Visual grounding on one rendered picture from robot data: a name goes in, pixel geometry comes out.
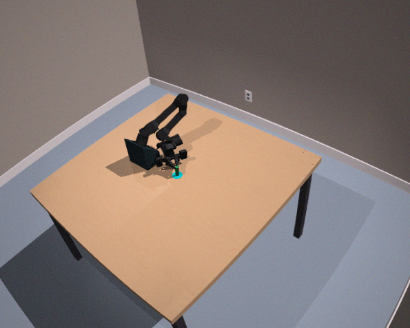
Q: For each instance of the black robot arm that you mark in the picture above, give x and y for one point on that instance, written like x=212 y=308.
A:
x=167 y=144

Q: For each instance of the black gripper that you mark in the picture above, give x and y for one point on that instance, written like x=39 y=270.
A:
x=170 y=156

